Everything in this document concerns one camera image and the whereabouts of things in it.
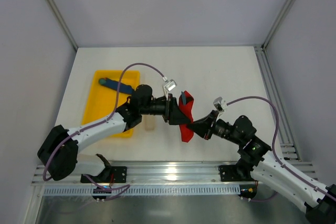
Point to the slotted cable duct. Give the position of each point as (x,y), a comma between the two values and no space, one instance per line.
(148,190)

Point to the red paper napkin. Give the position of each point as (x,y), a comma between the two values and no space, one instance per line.
(186,134)

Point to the right aluminium frame post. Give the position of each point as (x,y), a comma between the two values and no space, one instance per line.
(286,7)

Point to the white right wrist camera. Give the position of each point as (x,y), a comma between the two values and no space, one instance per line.
(220,105)

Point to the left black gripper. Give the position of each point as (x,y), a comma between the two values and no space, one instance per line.
(169,109)

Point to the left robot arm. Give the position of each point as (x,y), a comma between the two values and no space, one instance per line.
(59,151)

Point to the left aluminium frame post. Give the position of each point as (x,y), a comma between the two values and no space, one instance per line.
(62,23)

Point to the left controller board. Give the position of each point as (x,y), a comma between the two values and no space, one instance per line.
(101,193)

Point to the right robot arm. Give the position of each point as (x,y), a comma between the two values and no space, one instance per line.
(260,162)

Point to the controller board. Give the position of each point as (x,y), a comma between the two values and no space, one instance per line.
(101,193)
(248,191)

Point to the aluminium frame post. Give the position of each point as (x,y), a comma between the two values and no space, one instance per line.
(62,23)
(286,7)

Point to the right aluminium side rail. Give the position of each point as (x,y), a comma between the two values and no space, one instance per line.
(286,138)

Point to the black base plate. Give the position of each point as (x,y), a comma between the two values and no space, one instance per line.
(233,173)
(112,174)

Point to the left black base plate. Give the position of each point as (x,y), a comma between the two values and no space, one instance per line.
(112,174)

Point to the blue pouch in tray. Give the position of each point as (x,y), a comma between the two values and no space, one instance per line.
(115,85)

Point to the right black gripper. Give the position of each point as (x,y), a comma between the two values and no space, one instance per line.
(210,125)

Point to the right controller board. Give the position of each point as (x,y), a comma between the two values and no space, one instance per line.
(248,191)

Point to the yellow plastic tray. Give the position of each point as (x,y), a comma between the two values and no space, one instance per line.
(101,100)

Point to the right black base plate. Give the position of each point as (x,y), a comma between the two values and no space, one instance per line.
(233,173)

